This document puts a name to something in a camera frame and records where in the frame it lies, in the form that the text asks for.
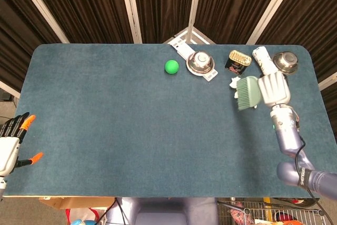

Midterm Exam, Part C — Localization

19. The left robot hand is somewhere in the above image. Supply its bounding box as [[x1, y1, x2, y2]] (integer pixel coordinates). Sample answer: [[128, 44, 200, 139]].
[[0, 112, 44, 177]]

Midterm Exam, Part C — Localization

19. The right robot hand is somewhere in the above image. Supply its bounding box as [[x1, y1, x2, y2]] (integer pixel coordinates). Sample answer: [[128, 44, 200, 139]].
[[257, 72, 291, 107]]

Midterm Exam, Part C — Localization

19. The green bristle hand brush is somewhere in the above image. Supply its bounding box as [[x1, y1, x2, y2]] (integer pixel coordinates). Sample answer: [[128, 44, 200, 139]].
[[236, 76, 262, 111]]

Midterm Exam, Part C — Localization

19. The steel bowl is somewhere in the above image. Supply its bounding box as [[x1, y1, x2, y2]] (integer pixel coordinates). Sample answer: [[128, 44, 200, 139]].
[[186, 51, 216, 74], [272, 51, 300, 76]]

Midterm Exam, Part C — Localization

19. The white bottle yellow cap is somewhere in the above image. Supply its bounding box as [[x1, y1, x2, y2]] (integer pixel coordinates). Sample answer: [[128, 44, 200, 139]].
[[252, 47, 280, 77]]

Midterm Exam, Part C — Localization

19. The black luncheon meat tin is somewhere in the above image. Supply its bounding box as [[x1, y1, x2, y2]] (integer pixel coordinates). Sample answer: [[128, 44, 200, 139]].
[[224, 50, 253, 75]]

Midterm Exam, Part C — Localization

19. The brown cardboard box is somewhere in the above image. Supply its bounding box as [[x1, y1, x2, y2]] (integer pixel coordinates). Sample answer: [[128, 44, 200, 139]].
[[38, 196, 116, 210]]

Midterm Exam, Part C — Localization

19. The brown pleated screen panel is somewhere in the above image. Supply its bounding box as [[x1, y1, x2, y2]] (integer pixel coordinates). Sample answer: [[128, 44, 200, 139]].
[[12, 0, 143, 44], [0, 0, 70, 99], [118, 0, 205, 44], [247, 0, 337, 120], [188, 0, 294, 45]]

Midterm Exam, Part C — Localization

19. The white metal screen base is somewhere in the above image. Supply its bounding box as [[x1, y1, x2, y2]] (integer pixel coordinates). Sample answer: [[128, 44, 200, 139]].
[[162, 26, 217, 45]]

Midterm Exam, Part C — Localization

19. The red and white bag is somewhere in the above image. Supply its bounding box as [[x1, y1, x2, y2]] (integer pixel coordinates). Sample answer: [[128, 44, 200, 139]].
[[65, 207, 107, 225]]

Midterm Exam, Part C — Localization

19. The blue felt table mat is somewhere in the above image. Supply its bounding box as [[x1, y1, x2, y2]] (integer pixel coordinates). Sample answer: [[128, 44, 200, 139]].
[[4, 43, 333, 199]]

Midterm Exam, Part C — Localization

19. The green ball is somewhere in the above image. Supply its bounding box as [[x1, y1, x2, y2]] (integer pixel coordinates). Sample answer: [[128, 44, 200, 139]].
[[164, 59, 180, 75]]

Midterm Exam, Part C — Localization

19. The red snack packet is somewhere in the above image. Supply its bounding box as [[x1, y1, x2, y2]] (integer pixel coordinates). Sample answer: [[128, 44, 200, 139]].
[[227, 201, 255, 225]]

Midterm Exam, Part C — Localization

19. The grey blue robot torso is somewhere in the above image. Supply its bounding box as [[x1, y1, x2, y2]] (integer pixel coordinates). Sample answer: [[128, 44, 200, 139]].
[[106, 197, 219, 225]]

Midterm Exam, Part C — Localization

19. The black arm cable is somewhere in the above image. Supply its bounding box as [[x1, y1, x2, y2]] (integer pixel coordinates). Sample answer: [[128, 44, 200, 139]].
[[294, 136, 335, 225]]

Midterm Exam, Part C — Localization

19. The black torso cable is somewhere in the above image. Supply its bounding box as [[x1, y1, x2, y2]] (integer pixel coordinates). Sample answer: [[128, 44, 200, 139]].
[[112, 197, 124, 225]]

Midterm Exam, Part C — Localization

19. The metal wire basket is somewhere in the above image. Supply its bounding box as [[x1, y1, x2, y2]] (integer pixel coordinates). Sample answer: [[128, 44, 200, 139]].
[[217, 197, 337, 225]]

